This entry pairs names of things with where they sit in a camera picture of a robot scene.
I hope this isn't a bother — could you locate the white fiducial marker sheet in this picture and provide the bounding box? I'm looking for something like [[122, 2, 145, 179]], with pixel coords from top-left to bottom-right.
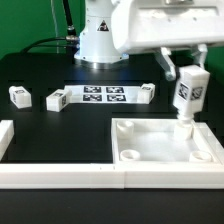
[[65, 85, 140, 104]]

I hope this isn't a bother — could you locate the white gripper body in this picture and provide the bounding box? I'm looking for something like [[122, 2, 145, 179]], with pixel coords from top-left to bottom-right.
[[111, 0, 224, 54]]

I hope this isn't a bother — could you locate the white U-shaped obstacle fence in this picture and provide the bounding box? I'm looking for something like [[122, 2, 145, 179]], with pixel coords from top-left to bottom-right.
[[0, 120, 224, 189]]

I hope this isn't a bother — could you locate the black cable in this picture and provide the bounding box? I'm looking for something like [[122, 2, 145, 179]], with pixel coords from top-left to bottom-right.
[[20, 0, 81, 54]]

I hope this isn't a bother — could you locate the white square tabletop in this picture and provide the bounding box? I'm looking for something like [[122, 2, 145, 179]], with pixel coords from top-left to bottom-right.
[[111, 118, 224, 165]]

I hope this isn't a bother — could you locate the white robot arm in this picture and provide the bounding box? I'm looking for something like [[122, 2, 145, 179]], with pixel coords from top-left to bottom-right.
[[75, 0, 224, 80]]

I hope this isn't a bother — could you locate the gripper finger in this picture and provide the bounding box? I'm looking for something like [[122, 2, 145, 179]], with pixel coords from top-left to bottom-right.
[[155, 47, 176, 81], [191, 44, 208, 68]]

